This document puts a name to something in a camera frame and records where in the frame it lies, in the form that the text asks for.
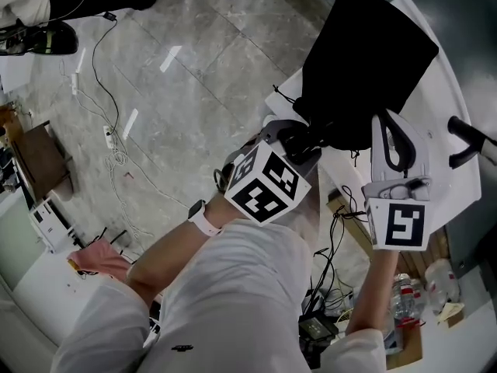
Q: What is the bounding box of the black power supply box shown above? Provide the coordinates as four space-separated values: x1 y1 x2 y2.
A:
297 312 339 343

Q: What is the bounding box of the clear plastic bottle red label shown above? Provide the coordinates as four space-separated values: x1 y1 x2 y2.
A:
422 258 461 315
391 272 425 322

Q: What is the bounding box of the person's left forearm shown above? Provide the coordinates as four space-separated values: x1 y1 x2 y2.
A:
127 198 244 309

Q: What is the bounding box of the white wire rack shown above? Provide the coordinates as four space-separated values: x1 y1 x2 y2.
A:
29 192 85 254

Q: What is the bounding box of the person's right forearm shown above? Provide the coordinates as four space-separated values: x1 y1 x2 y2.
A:
344 246 401 336

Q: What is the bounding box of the black curved handle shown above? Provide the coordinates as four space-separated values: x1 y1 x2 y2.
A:
447 115 497 170

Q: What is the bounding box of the bundle of black cables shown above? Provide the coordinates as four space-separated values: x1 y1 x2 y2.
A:
304 184 370 320

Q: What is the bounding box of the brown cardboard board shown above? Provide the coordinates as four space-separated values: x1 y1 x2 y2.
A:
325 188 374 249

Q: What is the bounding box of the pink cloth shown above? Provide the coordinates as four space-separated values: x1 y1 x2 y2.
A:
66 237 137 284

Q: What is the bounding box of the black drawstring bag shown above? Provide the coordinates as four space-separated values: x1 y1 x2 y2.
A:
273 0 440 167

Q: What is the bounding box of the small cardboard box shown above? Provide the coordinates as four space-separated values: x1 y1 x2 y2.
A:
436 301 466 328

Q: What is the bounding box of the black floor cable with adapter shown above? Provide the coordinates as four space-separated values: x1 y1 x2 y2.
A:
91 11 121 136

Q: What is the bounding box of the white tangled floor cable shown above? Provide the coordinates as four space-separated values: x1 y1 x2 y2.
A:
57 58 189 245

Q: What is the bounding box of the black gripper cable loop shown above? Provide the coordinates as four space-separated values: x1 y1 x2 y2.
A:
212 156 238 194

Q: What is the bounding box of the open cardboard box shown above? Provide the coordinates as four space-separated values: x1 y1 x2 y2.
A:
384 319 425 371

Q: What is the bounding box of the person's white shirt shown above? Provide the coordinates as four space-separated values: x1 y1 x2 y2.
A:
50 220 388 373

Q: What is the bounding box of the black duffel bag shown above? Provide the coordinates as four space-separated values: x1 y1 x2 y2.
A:
0 19 79 58

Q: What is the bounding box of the white wrist watch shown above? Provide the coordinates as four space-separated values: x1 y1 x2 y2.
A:
187 199 225 238

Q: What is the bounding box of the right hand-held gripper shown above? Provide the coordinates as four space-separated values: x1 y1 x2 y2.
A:
362 109 433 253

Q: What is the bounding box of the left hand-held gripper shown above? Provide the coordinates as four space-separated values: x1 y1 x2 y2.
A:
223 119 325 228

